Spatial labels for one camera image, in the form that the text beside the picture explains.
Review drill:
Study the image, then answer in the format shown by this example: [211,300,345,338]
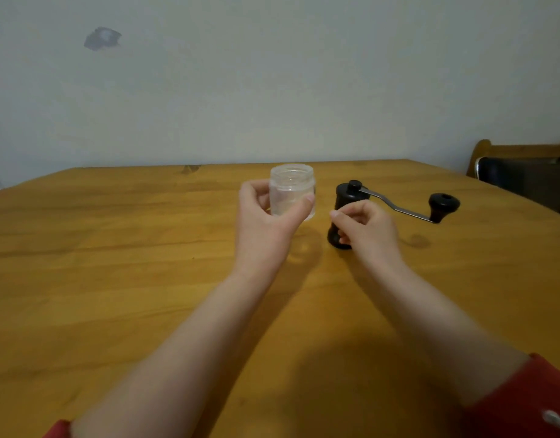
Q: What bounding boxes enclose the person's left hand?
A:
[232,179,316,288]

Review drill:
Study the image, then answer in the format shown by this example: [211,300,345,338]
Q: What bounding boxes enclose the person's right hand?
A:
[329,199,405,273]

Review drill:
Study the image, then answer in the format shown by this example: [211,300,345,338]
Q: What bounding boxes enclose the black hand grinder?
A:
[327,179,461,251]

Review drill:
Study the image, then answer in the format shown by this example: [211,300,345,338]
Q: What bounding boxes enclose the clear grinder jar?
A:
[268,163,317,222]

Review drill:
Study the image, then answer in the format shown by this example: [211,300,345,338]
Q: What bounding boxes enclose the person's left forearm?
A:
[70,271,276,438]

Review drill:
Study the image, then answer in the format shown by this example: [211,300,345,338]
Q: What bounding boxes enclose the person's right forearm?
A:
[369,262,532,406]

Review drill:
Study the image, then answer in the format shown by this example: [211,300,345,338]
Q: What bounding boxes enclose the wooden chair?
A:
[465,139,560,220]

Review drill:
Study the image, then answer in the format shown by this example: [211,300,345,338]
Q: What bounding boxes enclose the black chair pad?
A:
[473,157,560,220]

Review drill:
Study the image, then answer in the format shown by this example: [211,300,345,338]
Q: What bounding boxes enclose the red right sleeve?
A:
[462,354,560,438]

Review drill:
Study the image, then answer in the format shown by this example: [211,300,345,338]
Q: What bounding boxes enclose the red sleeve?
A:
[42,419,73,438]
[462,354,560,438]

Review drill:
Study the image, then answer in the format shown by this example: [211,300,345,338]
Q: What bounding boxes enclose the red left sleeve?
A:
[42,419,73,438]

